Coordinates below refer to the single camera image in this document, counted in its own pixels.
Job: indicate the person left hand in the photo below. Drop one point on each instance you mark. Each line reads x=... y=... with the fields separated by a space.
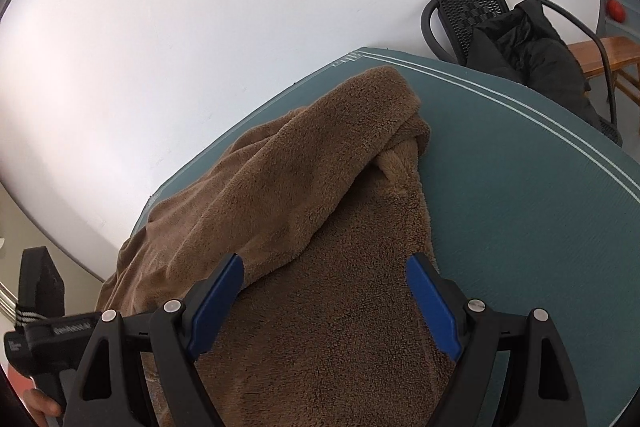
x=40 y=406

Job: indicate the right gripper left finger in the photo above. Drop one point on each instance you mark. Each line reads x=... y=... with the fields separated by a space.
x=110 y=387

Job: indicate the wooden bench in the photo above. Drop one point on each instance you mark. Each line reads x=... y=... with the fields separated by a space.
x=623 y=56

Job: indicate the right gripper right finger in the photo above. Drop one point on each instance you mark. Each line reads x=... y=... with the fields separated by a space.
x=540 y=387

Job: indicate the teal table mat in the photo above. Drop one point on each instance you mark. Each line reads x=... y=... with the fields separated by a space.
x=530 y=208

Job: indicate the black jacket on chair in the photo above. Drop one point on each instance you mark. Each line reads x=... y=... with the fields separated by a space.
x=521 y=45

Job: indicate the grey tall cabinet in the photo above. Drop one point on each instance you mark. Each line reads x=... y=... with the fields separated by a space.
x=19 y=233

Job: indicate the brown fleece garment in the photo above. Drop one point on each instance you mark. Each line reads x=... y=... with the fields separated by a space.
x=324 y=206

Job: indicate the red ball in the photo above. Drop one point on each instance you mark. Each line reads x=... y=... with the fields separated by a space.
x=616 y=11

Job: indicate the black mesh chair right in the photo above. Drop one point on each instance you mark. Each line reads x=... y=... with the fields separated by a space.
x=447 y=27

